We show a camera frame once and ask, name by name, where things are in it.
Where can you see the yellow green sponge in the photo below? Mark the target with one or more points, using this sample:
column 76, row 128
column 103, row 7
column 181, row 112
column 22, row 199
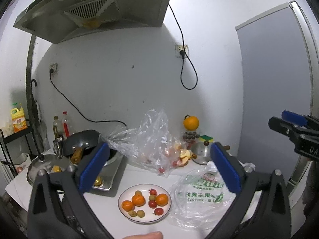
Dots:
column 204, row 138

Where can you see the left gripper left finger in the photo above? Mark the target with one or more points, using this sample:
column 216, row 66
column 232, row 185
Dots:
column 46, row 217

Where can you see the yellow green small fruit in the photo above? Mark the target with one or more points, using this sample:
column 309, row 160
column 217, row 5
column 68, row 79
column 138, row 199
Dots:
column 132, row 213

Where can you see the oil bottle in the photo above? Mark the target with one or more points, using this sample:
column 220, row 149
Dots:
column 57, row 128

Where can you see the orange peel pile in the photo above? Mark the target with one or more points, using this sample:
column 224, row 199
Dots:
column 185, row 156

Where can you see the black metal shelf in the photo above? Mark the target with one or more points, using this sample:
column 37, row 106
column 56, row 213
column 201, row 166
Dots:
column 12, row 146

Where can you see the range hood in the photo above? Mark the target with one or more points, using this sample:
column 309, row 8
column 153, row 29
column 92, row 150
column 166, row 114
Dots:
column 59, row 20

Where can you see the red cap sauce bottle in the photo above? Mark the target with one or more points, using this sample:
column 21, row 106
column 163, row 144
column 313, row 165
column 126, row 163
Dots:
column 68, row 127

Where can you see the cherry tomato on plate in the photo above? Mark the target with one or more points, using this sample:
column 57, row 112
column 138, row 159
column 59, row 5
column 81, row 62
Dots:
column 152, row 192

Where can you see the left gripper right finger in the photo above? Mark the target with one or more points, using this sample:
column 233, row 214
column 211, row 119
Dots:
column 261, row 206

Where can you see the white round plate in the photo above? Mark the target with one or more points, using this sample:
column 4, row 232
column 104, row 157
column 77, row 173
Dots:
column 145, row 203

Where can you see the printed white plastic bag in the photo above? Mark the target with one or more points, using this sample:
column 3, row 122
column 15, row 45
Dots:
column 199, row 200

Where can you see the steel saucepan with wooden handle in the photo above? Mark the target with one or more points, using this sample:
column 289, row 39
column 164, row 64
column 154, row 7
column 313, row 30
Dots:
column 201, row 152

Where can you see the yellow detergent bottle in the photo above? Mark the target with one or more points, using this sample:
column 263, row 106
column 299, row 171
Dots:
column 18, row 117

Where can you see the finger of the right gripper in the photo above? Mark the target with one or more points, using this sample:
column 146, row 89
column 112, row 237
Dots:
column 306, row 121
column 289, row 129

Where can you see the green yellow jujube fruit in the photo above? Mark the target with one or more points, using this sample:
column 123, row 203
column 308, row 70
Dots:
column 141, row 214

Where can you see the clear crumpled plastic bag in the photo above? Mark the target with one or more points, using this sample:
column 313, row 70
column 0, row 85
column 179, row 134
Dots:
column 151, row 146

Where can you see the clear box of chestnuts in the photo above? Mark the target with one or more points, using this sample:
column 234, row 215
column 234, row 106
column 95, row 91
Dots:
column 191, row 135

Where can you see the person's fingertip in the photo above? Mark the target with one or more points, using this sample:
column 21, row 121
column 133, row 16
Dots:
column 151, row 235

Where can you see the black frying pan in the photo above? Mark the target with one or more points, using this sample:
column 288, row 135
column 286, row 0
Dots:
column 80, row 144

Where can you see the red cherry tomato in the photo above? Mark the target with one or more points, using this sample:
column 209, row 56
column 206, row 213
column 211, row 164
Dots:
column 159, row 211

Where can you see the large orange on box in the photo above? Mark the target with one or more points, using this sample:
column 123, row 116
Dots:
column 191, row 123

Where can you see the steel pot lid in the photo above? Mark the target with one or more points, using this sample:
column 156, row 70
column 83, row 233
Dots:
column 46, row 162

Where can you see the grey refrigerator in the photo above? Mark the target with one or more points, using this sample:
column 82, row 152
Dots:
column 280, row 72

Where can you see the white wall socket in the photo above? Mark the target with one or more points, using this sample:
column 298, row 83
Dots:
column 53, row 68

